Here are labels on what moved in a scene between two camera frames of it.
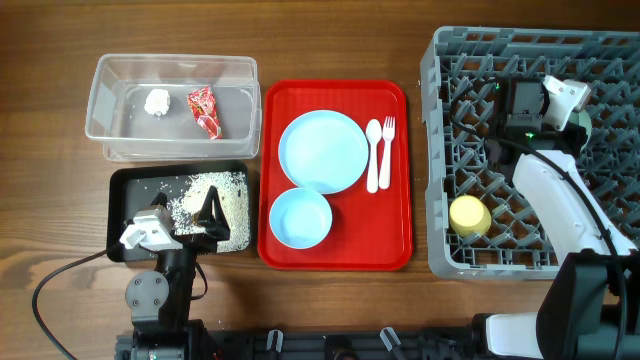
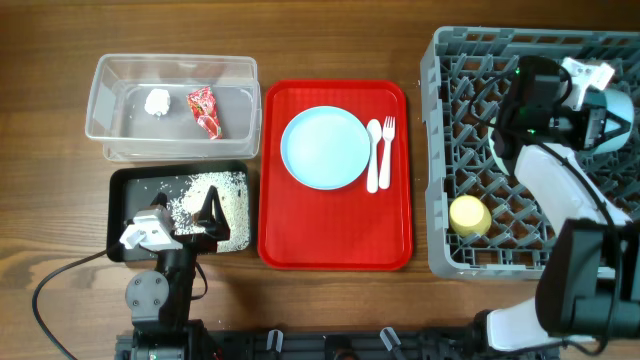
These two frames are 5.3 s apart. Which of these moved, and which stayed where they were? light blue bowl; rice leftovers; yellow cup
Moved: light blue bowl
Stayed: yellow cup; rice leftovers
